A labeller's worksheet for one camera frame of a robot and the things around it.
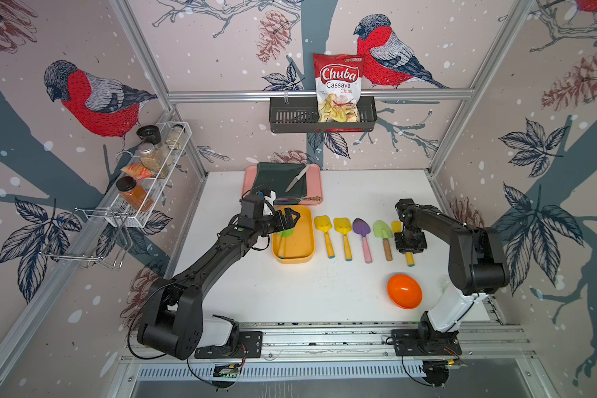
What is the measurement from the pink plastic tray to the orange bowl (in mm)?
451

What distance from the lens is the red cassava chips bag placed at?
0.83 meters

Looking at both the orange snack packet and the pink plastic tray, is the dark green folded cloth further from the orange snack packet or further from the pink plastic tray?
the orange snack packet

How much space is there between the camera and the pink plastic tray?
1135 millimetres

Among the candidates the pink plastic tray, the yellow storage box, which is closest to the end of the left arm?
the yellow storage box
